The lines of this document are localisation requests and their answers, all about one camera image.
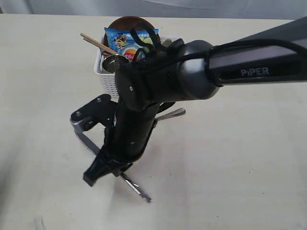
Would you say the brown wooden chopstick upper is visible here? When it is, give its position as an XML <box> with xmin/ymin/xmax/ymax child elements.
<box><xmin>80</xmin><ymin>33</ymin><xmax>118</xmax><ymax>55</ymax></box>

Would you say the white perforated plastic basket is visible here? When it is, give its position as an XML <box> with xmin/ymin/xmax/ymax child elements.
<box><xmin>93</xmin><ymin>35</ymin><xmax>185</xmax><ymax>98</ymax></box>

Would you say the round brown wooden plate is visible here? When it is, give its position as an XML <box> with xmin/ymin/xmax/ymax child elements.
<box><xmin>108</xmin><ymin>16</ymin><xmax>154</xmax><ymax>30</ymax></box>

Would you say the stainless steel table knife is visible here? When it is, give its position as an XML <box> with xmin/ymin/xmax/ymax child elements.
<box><xmin>120</xmin><ymin>173</ymin><xmax>152</xmax><ymax>203</ymax></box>

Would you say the blue chips snack bag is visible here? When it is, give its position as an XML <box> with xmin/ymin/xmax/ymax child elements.
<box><xmin>105</xmin><ymin>27</ymin><xmax>153</xmax><ymax>61</ymax></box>

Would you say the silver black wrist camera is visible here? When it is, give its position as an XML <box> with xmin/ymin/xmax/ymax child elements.
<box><xmin>70</xmin><ymin>94</ymin><xmax>118</xmax><ymax>155</ymax></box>

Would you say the white floral ceramic bowl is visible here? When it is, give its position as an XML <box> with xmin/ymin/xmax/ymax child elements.
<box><xmin>162</xmin><ymin>38</ymin><xmax>174</xmax><ymax>49</ymax></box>

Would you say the stainless steel fork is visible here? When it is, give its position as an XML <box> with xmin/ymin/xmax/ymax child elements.
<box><xmin>155</xmin><ymin>108</ymin><xmax>186</xmax><ymax>121</ymax></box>

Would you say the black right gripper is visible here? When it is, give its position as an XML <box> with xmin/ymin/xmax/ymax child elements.
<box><xmin>83</xmin><ymin>100</ymin><xmax>160</xmax><ymax>187</ymax></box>

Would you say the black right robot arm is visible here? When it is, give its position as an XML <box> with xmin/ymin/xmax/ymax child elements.
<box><xmin>83</xmin><ymin>18</ymin><xmax>307</xmax><ymax>186</ymax></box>

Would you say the stainless steel cup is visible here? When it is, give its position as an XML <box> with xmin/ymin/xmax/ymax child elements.
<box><xmin>101</xmin><ymin>54</ymin><xmax>129</xmax><ymax>73</ymax></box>

